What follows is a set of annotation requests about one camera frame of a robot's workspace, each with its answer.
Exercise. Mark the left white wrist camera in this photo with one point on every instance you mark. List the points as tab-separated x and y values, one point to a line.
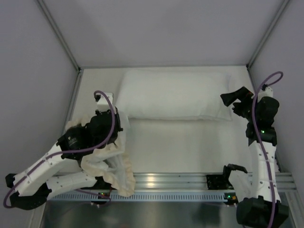
101	102

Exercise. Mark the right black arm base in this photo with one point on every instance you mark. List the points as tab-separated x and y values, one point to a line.
218	182

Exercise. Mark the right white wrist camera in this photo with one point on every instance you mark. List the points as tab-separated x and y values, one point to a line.
267	91

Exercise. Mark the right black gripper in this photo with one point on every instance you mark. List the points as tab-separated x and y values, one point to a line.
241	104

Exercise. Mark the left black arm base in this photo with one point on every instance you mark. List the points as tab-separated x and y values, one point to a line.
102	185

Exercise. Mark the aluminium frame post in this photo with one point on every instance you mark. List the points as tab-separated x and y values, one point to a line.
56	30
269	30

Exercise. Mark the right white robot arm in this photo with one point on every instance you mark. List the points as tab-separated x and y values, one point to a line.
259	204

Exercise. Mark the left aluminium frame post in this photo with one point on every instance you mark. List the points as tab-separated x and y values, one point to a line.
56	30

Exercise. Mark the perforated grey cable duct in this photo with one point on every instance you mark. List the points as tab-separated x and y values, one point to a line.
153	196

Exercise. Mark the white pillow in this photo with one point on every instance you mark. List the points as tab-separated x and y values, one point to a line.
163	95

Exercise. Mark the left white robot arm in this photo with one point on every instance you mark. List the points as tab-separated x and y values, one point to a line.
58	171

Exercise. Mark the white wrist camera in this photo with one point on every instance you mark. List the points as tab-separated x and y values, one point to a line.
267	91
101	102

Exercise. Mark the right aluminium frame post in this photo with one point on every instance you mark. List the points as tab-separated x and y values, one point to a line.
269	30

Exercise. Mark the aluminium mounting rail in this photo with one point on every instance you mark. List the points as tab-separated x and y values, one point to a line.
194	181

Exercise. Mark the white pillowcase with cream ruffle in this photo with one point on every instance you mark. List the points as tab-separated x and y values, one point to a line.
112	162

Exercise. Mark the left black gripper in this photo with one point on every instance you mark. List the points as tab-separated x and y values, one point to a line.
118	122

